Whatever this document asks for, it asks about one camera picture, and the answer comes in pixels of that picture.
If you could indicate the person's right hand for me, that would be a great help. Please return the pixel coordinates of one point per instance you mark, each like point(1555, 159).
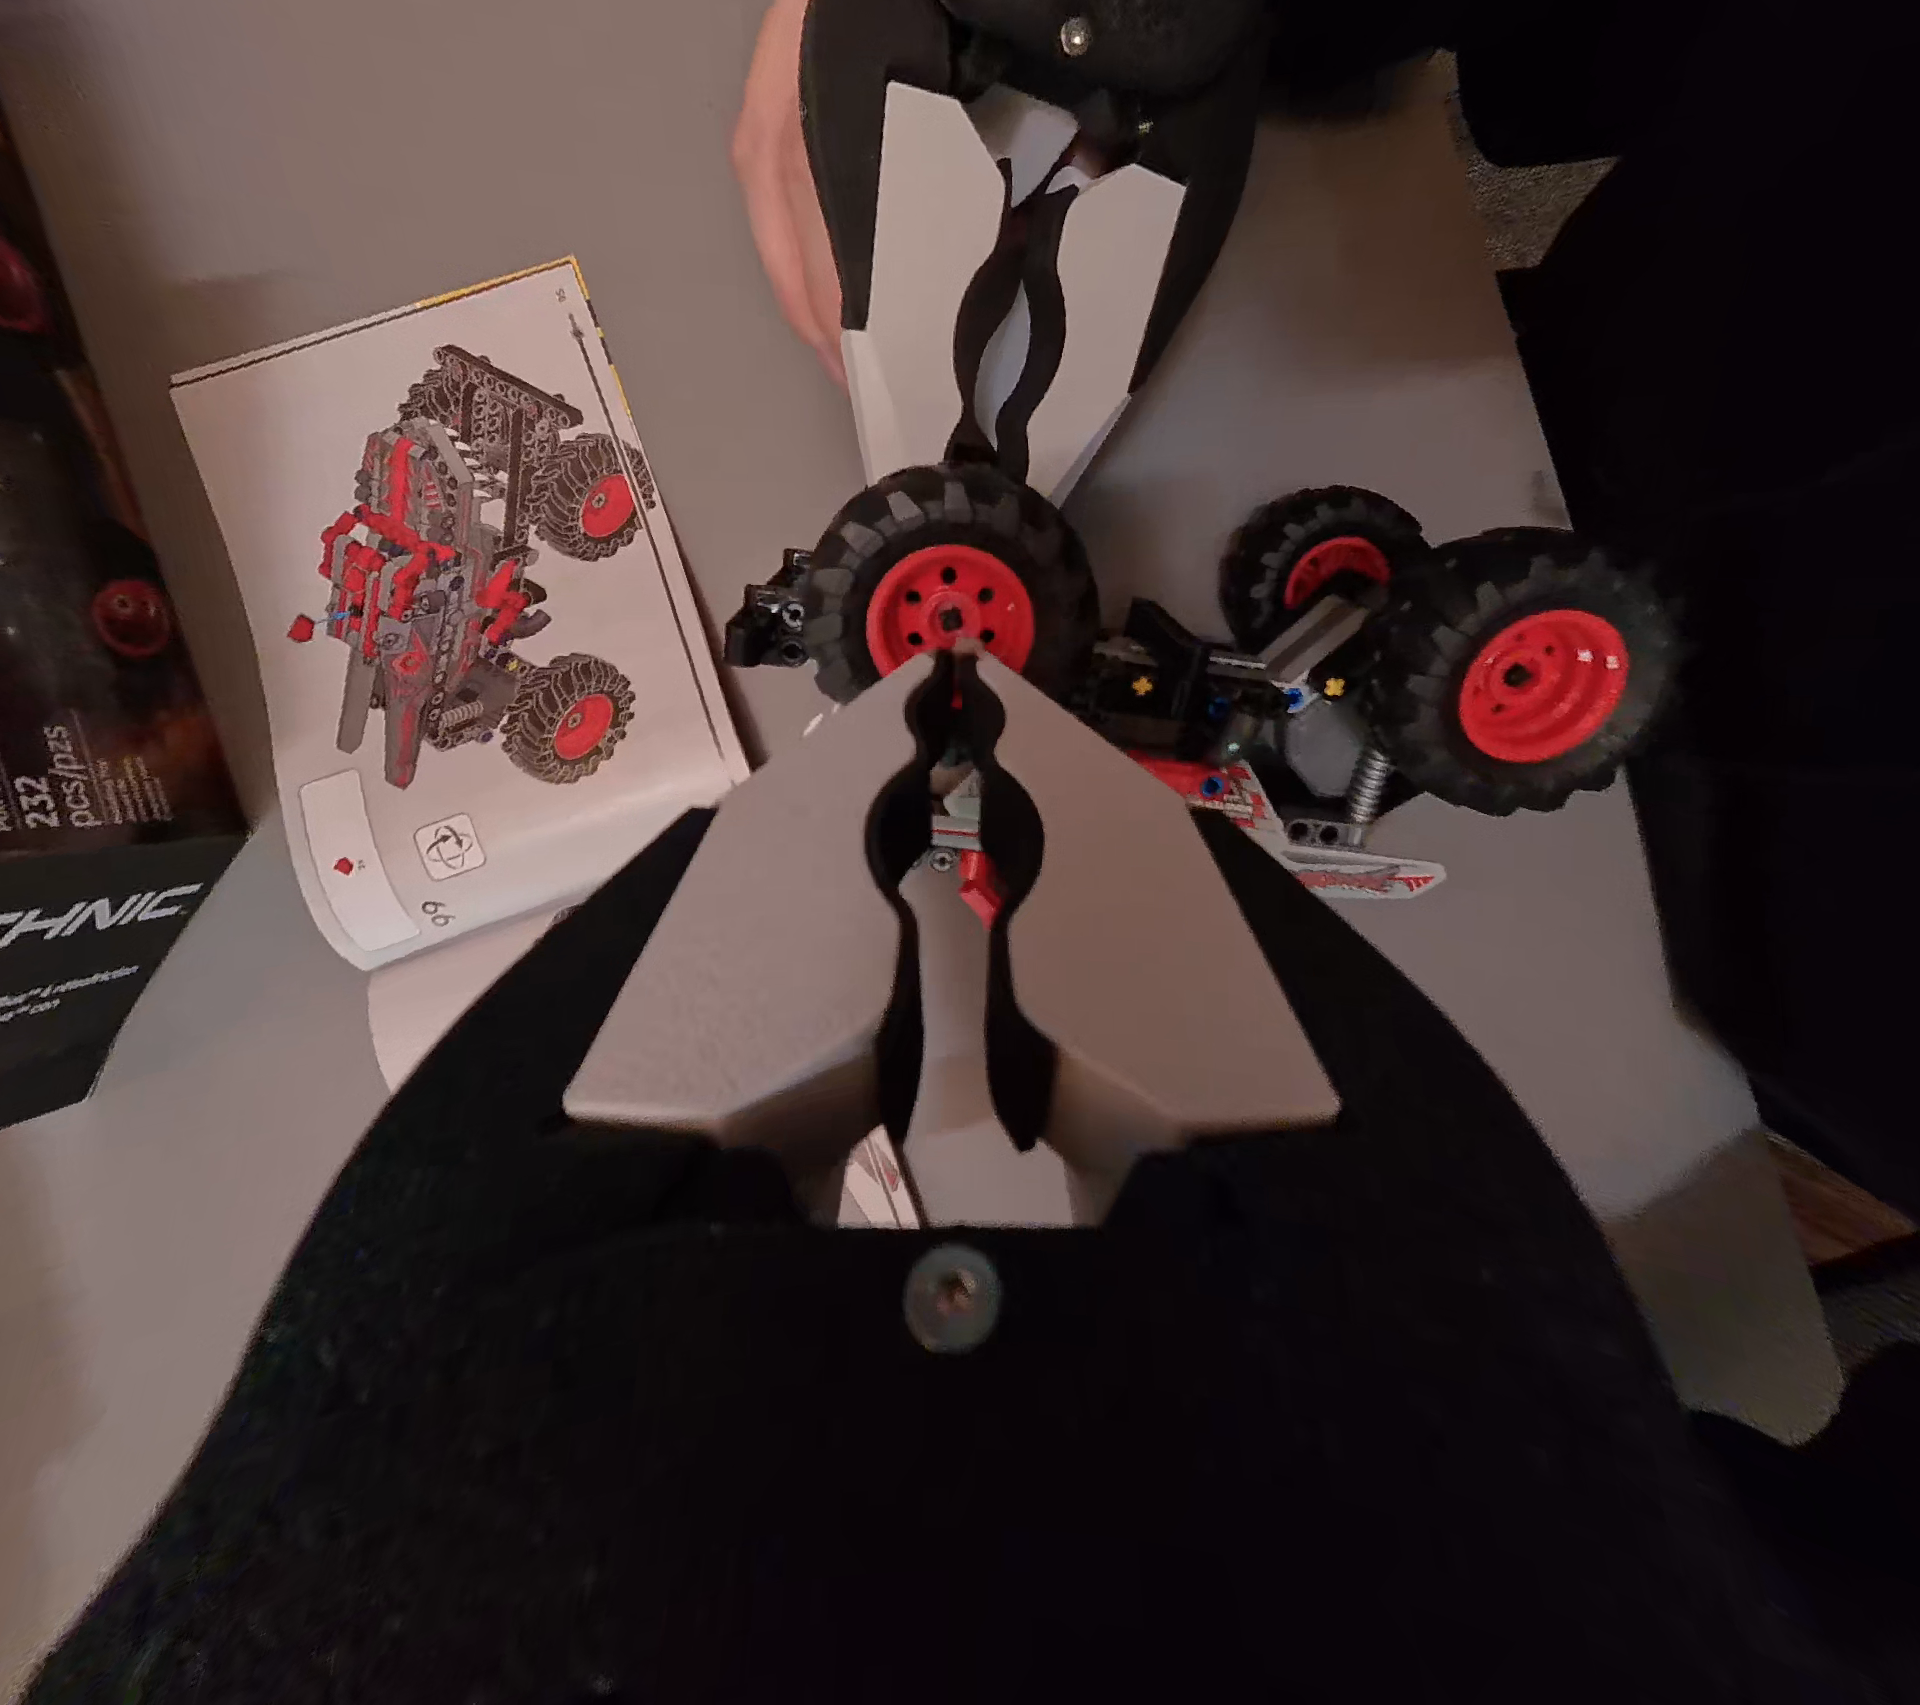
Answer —
point(772, 160)

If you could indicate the black toy set box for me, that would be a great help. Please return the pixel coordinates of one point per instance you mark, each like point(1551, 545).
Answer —
point(75, 835)

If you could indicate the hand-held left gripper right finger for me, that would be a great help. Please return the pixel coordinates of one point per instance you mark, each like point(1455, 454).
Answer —
point(1171, 970)

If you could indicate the person's black clothing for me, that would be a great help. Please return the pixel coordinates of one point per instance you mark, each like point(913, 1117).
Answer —
point(1724, 385)

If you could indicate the black red toy monster truck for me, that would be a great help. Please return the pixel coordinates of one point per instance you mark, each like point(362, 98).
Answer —
point(1530, 671)

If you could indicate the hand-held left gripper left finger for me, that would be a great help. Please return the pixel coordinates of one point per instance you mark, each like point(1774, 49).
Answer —
point(734, 970)

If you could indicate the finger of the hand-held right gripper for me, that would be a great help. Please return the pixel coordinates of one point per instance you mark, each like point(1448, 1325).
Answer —
point(914, 281)
point(1118, 281)

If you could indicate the grey desk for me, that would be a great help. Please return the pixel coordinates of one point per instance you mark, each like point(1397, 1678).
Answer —
point(1321, 385)

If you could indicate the white instruction booklet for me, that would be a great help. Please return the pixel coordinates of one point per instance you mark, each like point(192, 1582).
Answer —
point(271, 460)

